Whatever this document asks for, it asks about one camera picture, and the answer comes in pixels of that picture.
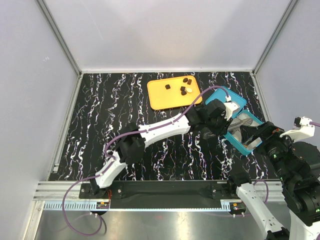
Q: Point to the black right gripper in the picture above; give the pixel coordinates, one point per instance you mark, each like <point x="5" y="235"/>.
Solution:
<point x="269" y="131"/>

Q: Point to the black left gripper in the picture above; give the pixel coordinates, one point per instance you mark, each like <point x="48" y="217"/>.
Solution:
<point x="222" y="130"/>

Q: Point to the teal tin box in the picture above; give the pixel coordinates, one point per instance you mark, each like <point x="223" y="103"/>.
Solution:
<point x="236" y="143"/>

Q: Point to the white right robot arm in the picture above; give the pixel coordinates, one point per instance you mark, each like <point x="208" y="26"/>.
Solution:
<point x="297" y="165"/>

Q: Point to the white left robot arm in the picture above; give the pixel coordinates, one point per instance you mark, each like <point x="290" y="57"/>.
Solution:
<point x="130" y="146"/>

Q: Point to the white oval chocolate right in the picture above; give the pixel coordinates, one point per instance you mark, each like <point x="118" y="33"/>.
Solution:
<point x="189" y="90"/>

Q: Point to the teal tin lid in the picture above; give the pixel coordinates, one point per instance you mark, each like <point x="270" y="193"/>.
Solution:
<point x="221" y="96"/>

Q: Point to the orange plastic tray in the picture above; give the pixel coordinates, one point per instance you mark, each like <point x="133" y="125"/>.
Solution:
<point x="161" y="98"/>

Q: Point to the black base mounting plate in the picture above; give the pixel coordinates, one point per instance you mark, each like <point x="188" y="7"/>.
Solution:
<point x="178" y="194"/>

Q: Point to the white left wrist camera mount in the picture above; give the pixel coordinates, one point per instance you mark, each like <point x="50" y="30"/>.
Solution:
<point x="230" y="108"/>

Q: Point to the aluminium cable duct rail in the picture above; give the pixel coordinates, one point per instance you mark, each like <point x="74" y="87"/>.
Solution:
<point x="76" y="206"/>

